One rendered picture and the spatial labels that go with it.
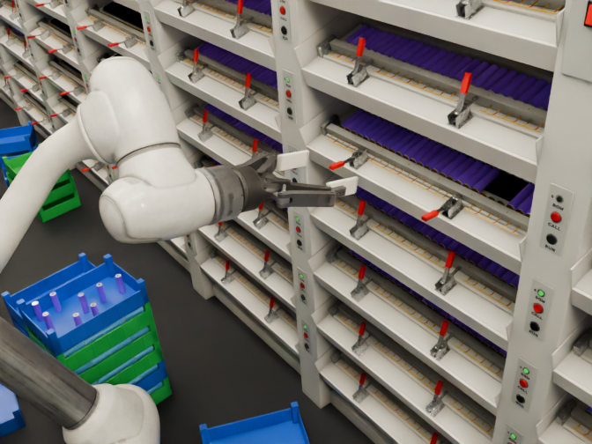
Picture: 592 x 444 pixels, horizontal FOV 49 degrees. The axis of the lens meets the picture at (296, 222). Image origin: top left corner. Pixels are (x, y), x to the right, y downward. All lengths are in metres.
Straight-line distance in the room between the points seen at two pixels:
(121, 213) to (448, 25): 0.60
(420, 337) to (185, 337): 1.11
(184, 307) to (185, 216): 1.61
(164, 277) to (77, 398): 1.31
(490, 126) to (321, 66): 0.44
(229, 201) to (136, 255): 1.90
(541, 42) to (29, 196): 0.79
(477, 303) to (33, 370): 0.90
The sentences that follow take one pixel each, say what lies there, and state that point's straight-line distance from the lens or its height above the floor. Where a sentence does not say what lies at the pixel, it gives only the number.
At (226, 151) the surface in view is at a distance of 1.96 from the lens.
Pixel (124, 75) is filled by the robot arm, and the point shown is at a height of 1.30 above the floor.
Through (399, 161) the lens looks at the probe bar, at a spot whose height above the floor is 0.97.
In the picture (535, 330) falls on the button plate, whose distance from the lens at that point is 1.26.
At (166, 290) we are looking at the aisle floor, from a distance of 2.67.
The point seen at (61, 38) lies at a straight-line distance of 3.16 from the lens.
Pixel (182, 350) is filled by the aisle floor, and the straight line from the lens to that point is 2.40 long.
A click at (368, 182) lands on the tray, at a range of 1.42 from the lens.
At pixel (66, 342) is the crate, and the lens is 1.90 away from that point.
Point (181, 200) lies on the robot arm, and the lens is 0.97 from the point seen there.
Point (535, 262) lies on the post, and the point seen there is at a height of 0.95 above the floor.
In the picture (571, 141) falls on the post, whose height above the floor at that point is 1.18.
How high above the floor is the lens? 1.65
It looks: 34 degrees down
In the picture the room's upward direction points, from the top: 4 degrees counter-clockwise
